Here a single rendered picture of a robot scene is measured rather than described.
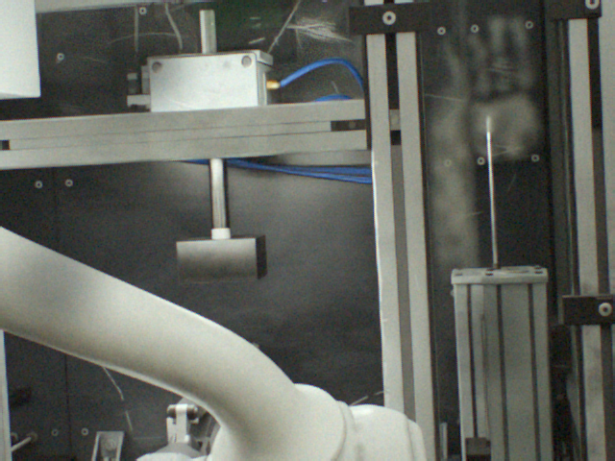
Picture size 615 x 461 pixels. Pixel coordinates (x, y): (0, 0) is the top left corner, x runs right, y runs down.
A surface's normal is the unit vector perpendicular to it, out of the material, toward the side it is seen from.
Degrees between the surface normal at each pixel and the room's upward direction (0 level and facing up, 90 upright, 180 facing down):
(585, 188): 90
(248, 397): 107
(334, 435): 50
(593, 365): 90
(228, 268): 90
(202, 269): 90
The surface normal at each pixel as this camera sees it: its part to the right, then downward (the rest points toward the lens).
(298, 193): -0.14, 0.06
